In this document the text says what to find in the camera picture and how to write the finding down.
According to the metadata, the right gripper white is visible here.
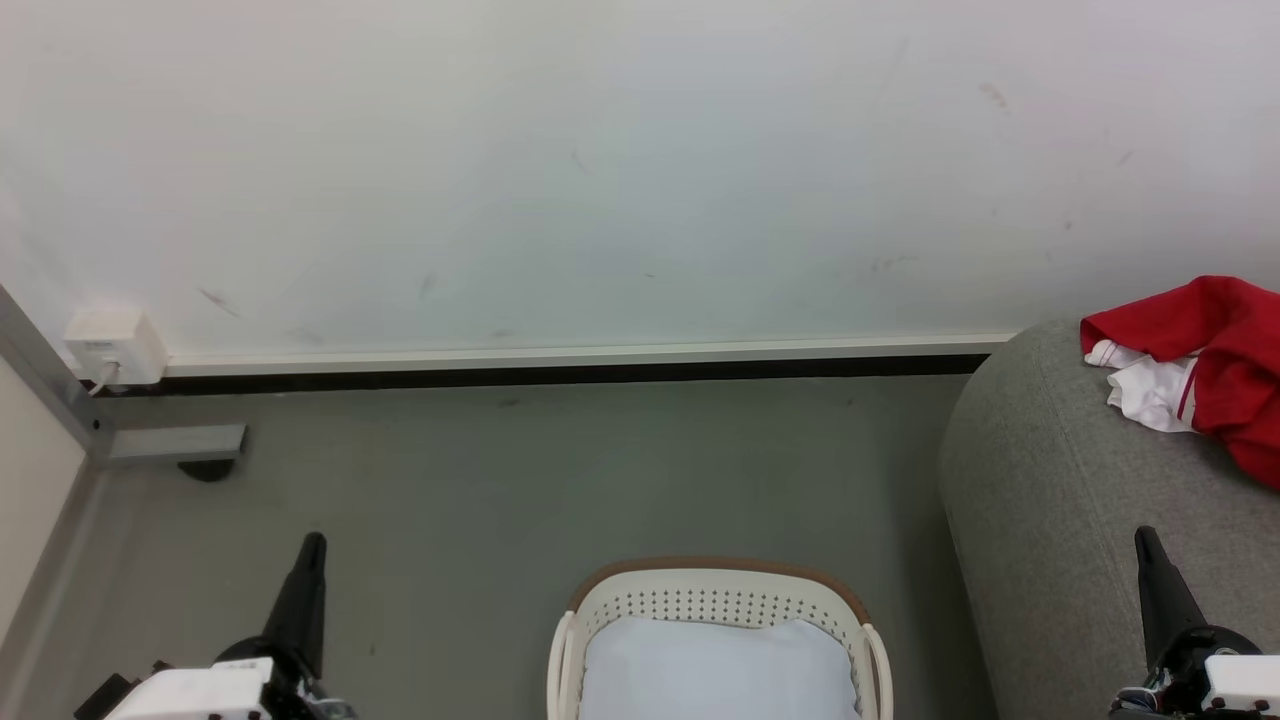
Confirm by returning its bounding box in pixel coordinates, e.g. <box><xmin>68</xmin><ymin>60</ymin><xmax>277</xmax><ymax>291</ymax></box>
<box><xmin>1110</xmin><ymin>525</ymin><xmax>1280</xmax><ymax>720</ymax></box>

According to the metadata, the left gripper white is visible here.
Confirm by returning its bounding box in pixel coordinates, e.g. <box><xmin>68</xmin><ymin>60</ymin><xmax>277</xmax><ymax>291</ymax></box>
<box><xmin>75</xmin><ymin>532</ymin><xmax>356</xmax><ymax>720</ymax></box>

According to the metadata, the red and white garment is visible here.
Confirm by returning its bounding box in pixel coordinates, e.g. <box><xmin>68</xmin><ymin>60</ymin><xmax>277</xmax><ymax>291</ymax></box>
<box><xmin>1080</xmin><ymin>275</ymin><xmax>1280</xmax><ymax>491</ymax></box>

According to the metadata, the white basket with brown rim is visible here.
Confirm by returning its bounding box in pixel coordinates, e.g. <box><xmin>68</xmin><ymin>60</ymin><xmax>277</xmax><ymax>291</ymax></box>
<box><xmin>546</xmin><ymin>557</ymin><xmax>894</xmax><ymax>720</ymax></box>

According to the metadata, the grey fabric sofa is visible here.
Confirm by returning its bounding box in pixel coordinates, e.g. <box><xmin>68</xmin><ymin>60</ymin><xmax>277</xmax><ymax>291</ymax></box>
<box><xmin>938</xmin><ymin>318</ymin><xmax>1280</xmax><ymax>720</ymax></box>

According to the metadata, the white and black baseboard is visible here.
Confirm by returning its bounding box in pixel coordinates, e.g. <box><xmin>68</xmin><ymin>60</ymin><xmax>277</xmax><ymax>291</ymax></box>
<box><xmin>95</xmin><ymin>333</ymin><xmax>1021</xmax><ymax>396</ymax></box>

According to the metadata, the pale blue cloth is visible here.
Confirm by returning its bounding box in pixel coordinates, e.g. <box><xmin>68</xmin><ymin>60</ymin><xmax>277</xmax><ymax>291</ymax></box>
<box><xmin>578</xmin><ymin>615</ymin><xmax>863</xmax><ymax>720</ymax></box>

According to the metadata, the grey metal frame post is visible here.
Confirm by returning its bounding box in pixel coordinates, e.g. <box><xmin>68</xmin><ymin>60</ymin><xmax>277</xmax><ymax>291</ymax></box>
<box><xmin>0</xmin><ymin>285</ymin><xmax>248</xmax><ymax>466</ymax></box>

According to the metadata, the white wall socket box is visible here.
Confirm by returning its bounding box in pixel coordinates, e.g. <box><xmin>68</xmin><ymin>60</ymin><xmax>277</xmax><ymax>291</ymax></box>
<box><xmin>65</xmin><ymin>305</ymin><xmax>168</xmax><ymax>391</ymax></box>

